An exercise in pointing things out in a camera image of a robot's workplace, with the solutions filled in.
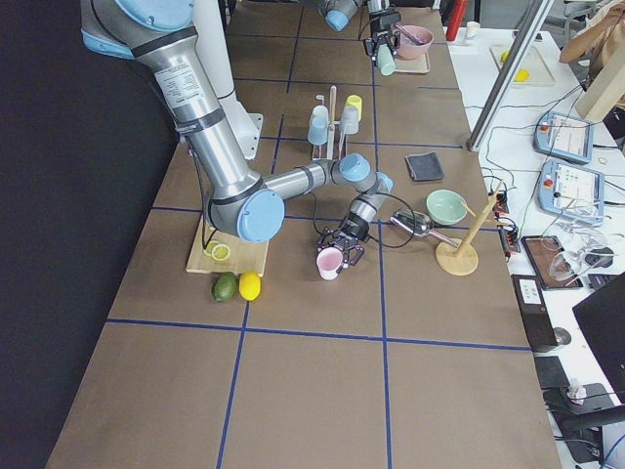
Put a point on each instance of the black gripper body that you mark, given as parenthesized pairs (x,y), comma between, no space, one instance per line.
(351,227)
(381,30)

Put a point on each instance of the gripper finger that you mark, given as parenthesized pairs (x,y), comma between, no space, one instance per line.
(325,241)
(371,47)
(350,256)
(394,43)

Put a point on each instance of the pink cup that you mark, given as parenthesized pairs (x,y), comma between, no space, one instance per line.
(328,261)

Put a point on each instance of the mint green cup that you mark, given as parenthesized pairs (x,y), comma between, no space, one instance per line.
(384,60)

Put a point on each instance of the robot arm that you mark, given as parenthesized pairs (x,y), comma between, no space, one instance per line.
(183,45)
(338,13)

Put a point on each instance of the yellow cup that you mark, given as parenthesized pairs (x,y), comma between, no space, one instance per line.
(355,101)

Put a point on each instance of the white paper cup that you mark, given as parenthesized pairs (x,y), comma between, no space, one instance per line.
(471,30)

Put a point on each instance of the grey cup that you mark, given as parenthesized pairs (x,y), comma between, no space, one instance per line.
(349,124)

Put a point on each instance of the light blue cup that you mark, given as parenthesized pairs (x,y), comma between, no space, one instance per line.
(318,129)

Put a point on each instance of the pink bowl with ice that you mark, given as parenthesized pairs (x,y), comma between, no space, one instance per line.
(422,32)

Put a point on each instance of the beige Rabbit tray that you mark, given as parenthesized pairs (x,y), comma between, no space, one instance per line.
(412,61)

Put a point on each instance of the steel scoop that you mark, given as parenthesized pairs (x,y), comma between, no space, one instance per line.
(420,225)

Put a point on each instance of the wooden cutting board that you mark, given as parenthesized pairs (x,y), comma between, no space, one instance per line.
(245,256)

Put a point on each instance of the yellow lemon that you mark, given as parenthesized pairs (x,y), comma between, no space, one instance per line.
(249,285)

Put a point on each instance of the mint green bowl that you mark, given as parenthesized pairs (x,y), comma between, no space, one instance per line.
(446,207)

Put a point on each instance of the grey folded cloth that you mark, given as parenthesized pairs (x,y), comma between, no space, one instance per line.
(424,167)

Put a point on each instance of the lemon slice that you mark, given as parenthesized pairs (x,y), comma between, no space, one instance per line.
(210,246)
(221,252)

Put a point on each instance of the wooden mug tree stand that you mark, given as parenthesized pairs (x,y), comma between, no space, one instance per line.
(463,260)

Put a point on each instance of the green avocado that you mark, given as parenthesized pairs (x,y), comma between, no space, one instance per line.
(224,287)

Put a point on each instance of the yellow fruit on tray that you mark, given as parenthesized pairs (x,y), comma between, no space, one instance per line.
(522,75)

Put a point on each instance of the beige fruit tray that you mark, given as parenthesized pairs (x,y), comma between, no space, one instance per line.
(533,62)

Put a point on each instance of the black tablet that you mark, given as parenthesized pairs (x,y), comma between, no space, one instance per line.
(542,250)

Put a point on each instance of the far teach pendant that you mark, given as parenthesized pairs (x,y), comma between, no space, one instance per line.
(564,136)

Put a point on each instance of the teach pendant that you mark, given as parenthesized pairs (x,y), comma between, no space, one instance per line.
(572,192)
(564,136)

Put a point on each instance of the safety glasses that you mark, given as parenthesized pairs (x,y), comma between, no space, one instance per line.
(567,266)

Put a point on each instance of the person at desk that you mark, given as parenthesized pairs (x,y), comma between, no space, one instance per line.
(601,37)

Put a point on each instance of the near teach pendant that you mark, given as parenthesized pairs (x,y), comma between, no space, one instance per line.
(572,192)

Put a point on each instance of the black computer mouse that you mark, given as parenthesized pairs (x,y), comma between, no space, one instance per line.
(599,258)

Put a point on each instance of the black laptop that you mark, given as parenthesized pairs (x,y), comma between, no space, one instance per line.
(600,317)

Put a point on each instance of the aluminium frame post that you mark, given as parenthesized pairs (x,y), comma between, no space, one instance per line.
(531,23)

